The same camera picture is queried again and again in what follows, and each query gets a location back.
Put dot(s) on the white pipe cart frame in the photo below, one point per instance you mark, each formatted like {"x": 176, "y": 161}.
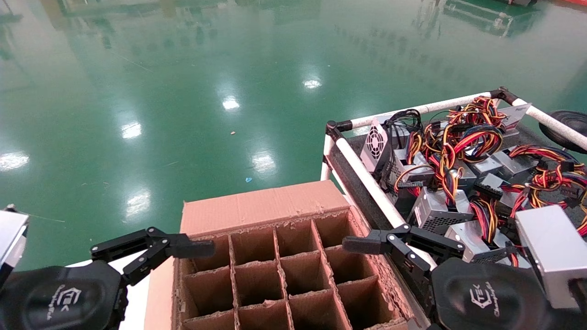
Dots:
{"x": 366, "y": 176}

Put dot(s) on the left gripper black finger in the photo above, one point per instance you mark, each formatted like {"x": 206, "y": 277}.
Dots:
{"x": 192, "y": 249}

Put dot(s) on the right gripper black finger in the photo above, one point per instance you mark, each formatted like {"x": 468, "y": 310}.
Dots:
{"x": 367, "y": 243}

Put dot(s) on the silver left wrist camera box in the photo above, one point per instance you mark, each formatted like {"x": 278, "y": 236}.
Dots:
{"x": 11, "y": 238}

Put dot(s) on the silver power supply with fan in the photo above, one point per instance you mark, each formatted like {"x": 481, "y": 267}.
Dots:
{"x": 375, "y": 142}

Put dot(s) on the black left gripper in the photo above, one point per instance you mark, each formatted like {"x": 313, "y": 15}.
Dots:
{"x": 59, "y": 298}

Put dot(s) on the cardboard box with dividers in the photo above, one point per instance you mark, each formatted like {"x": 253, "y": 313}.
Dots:
{"x": 257, "y": 206}

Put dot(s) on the black round object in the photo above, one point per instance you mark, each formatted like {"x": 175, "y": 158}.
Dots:
{"x": 566, "y": 126}

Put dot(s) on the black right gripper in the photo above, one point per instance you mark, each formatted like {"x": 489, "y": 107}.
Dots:
{"x": 490, "y": 298}

